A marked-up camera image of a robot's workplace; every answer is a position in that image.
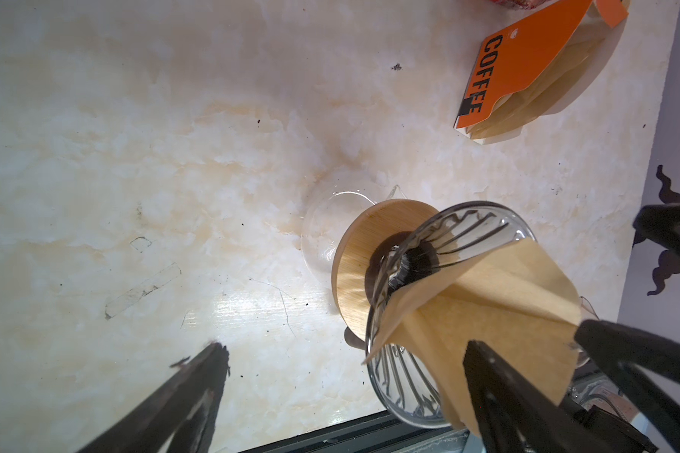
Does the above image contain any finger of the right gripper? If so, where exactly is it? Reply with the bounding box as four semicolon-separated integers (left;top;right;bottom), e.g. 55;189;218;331
633;203;680;257
574;320;680;452

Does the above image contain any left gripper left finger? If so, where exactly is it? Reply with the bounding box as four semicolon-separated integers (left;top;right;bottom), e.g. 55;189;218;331
81;342;230;452

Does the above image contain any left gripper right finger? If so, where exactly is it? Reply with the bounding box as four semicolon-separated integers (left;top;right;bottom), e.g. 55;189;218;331
463;341;612;452

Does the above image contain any brown paper coffee filter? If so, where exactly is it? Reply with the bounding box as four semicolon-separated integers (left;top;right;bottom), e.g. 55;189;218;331
366;237;583;436

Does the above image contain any clear ribbed glass dripper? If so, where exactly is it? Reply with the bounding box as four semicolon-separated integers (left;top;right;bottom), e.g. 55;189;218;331
366;201;535;430

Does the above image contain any orange coffee filter pack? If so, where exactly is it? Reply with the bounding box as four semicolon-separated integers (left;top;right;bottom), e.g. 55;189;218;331
454;0;630;145

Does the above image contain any tan wooden ring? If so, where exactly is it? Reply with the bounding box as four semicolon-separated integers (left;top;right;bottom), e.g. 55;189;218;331
331;197;440;342

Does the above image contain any clear glass carafe brown handle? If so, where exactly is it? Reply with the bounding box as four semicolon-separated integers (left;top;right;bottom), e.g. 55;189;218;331
300;179;407;289

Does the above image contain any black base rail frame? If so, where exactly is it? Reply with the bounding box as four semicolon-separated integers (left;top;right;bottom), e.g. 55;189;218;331
249;411;470;453

